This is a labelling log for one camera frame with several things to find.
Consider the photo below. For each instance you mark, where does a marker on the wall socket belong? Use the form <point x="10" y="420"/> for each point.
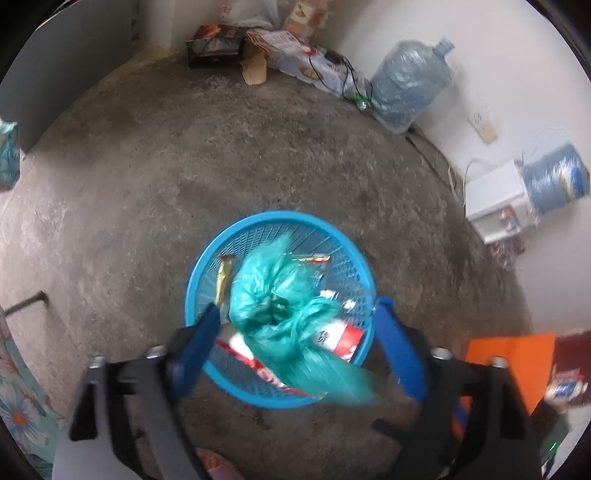
<point x="482" y="124"/>

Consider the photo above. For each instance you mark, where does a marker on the white printed box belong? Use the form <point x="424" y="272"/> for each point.
<point x="295" y="64"/>

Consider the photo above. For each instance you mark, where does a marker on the white water dispenser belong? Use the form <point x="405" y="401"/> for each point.
<point x="494" y="194"/>

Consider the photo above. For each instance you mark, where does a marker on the red and white plastic bag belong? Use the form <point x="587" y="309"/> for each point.
<point x="344" y="339"/>

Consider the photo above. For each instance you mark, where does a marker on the dark red cloth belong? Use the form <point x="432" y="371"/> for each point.
<point x="575" y="350"/>

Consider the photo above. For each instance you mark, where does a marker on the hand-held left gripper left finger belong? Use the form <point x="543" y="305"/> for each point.
<point x="198" y="350"/>

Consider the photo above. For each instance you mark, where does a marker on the gold snack wrapper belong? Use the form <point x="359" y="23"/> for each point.
<point x="225" y="281"/>

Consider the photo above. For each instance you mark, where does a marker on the black snack box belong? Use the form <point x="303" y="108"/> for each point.
<point x="212" y="46"/>

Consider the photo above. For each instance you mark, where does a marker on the black metal bar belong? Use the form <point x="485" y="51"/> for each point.
<point x="27" y="302"/>

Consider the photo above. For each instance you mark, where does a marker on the blue and white packet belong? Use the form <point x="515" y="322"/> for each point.
<point x="565" y="387"/>

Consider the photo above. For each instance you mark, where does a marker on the blue label water jug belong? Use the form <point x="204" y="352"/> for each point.
<point x="554" y="177"/>

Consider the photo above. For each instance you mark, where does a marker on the brown cardboard piece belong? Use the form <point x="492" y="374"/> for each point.
<point x="254" y="69"/>

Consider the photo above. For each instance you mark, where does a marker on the orange box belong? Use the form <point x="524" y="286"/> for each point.
<point x="508" y="360"/>

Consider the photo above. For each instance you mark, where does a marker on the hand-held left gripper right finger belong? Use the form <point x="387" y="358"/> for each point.
<point x="397" y="350"/>

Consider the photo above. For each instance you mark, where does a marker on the patterned paper roll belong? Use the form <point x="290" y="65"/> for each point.
<point x="304" y="14"/>

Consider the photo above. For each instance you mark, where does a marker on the grey cabinet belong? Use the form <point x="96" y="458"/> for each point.
<point x="60" y="78"/>

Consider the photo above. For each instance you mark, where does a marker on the translucent plastic bag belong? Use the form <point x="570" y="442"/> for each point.
<point x="258" y="11"/>

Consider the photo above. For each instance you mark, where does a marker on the teal plastic bag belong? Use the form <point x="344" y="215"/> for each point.
<point x="268" y="286"/>

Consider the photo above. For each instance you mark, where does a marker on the large clear water jug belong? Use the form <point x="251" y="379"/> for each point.
<point x="406" y="83"/>

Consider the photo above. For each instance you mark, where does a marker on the red snack packets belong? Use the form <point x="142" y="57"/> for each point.
<point x="505" y="254"/>

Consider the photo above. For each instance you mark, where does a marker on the blue plastic basket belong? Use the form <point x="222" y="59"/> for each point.
<point x="277" y="216"/>

